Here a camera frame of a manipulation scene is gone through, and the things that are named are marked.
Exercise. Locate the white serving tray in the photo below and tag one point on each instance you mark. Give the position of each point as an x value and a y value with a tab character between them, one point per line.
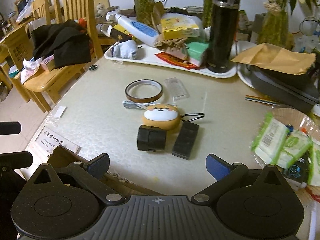
149	55

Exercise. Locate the black carabiner clip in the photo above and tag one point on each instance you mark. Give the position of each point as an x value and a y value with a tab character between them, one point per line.
189	117

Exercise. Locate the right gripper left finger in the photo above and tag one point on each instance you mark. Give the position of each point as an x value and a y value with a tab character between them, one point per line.
88	176

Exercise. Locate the clear plastic case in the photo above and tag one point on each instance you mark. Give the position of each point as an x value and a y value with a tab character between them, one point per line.
176	89

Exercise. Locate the white blue lotion bottle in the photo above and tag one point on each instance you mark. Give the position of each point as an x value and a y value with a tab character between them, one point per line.
141	31

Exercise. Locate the white printed paper label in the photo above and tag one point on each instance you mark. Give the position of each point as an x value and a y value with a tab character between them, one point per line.
49	140

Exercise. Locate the dark grey zip case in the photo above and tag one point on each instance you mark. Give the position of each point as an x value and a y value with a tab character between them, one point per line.
297	91

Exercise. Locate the black white small box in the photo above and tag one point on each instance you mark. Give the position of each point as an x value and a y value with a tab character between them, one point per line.
298	171

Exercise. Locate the small white card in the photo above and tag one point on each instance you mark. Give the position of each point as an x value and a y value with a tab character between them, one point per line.
60	111

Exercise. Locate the rolled white blue socks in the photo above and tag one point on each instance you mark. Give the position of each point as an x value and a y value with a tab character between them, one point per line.
125	50

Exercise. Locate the wooden chair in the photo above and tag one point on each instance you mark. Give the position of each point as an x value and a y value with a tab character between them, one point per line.
80	11

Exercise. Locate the coloured striped straws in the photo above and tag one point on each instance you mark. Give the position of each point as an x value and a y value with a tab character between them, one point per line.
260	100

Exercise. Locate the red packet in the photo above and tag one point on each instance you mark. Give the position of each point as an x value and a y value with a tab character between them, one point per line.
175	61

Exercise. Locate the black clothing pile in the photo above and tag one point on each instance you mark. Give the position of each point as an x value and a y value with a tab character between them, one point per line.
68	42

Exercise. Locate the woven paper plate basket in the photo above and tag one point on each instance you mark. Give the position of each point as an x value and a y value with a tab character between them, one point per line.
311	125

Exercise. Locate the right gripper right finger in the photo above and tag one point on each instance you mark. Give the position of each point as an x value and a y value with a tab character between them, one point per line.
227	176

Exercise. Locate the black yellow box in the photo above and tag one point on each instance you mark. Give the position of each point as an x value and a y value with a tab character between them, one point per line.
117	35

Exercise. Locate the green white sponge pack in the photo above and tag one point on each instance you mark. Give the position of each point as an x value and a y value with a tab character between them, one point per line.
196	52

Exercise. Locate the dark round button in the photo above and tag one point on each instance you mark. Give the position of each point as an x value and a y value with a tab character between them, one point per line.
93	67

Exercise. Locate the shiba dog plush pouch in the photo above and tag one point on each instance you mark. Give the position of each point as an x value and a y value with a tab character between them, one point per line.
163	116

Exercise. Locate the black thermos bottle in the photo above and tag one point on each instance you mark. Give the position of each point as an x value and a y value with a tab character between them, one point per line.
222	33

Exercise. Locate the green white wipes pack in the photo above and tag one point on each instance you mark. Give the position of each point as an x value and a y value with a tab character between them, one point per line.
270	140

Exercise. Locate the marbled grey white stick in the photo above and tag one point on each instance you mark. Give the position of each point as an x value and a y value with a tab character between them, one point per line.
134	105

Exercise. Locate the brown cardboard box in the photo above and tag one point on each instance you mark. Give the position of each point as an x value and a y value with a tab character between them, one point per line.
61	157

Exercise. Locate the black rectangular block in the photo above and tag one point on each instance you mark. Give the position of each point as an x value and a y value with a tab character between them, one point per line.
186	139

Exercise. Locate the brown paper envelope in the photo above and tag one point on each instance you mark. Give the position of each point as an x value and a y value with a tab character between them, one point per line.
270	57

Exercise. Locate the black cylindrical adapter block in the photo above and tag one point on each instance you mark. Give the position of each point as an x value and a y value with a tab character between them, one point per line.
151	139

